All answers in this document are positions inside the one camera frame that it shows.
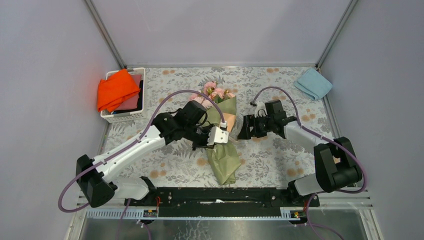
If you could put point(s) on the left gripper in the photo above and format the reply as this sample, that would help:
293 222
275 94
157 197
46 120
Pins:
204 144

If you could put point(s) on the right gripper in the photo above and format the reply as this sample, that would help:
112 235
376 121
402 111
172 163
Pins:
250 121

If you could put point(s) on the brown kraft wrapping paper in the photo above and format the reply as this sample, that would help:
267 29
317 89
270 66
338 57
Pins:
224 159

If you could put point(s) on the peach fake rose stem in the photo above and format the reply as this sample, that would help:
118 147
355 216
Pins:
200 99

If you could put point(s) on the fake rose stem with bud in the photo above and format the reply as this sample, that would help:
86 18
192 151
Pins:
220 94

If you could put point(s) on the pink fake rose stem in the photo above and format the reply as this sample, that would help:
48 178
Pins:
210 88

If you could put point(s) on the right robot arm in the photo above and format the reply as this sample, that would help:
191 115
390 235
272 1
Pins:
334 164

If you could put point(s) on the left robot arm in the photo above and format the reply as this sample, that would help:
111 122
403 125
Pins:
98 177

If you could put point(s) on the floral patterned table mat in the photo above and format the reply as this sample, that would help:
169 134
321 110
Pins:
269 161

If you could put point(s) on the light blue cloth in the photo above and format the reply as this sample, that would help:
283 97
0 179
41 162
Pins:
313 84

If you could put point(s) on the white plastic basket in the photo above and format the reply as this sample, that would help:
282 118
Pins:
131 114

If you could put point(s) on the orange cloth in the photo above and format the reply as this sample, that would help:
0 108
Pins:
115 90

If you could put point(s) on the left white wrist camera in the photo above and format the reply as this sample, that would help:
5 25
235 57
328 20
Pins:
218 135

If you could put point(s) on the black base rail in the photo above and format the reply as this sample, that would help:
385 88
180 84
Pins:
218 202

